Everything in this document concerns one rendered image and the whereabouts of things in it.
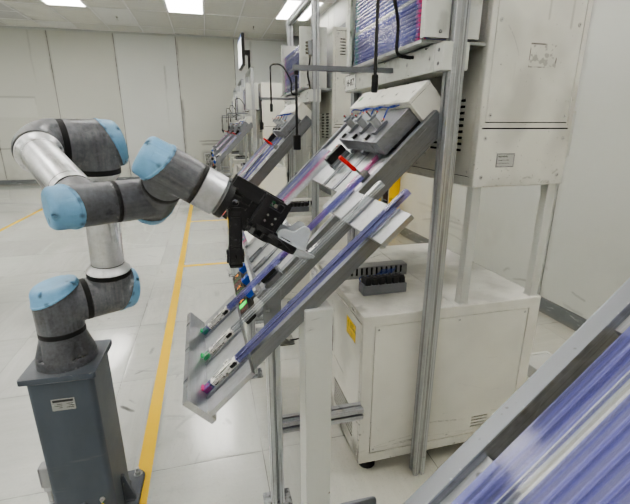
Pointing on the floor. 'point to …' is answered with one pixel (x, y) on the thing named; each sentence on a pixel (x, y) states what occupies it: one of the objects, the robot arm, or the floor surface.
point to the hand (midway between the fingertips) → (305, 255)
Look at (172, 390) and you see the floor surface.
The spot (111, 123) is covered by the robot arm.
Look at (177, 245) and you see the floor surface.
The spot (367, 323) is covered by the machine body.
